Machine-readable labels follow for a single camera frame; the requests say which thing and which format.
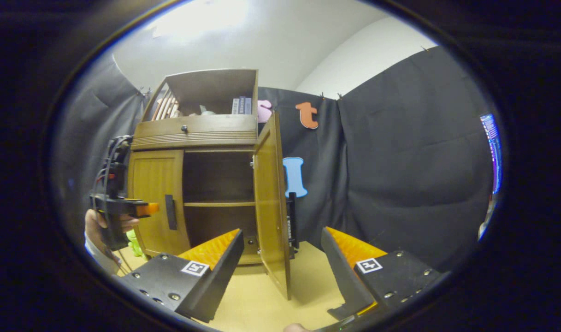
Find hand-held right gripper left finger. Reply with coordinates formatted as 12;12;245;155
118;228;245;324

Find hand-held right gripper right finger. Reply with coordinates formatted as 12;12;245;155
321;226;443;321

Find wooden cabinet door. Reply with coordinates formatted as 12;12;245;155
252;112;293;301
128;149;191;257

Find wooden double-door shoe cabinet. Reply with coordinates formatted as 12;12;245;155
127;69;263;267

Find green toy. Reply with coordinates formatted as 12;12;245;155
125;229;145;259

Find wooden inner shelf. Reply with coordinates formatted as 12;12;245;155
183;200;257;208

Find wooden drawer with black knob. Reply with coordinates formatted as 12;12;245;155
130;114;258;151

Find black backdrop cloth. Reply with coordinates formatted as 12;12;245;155
53;45;498;273

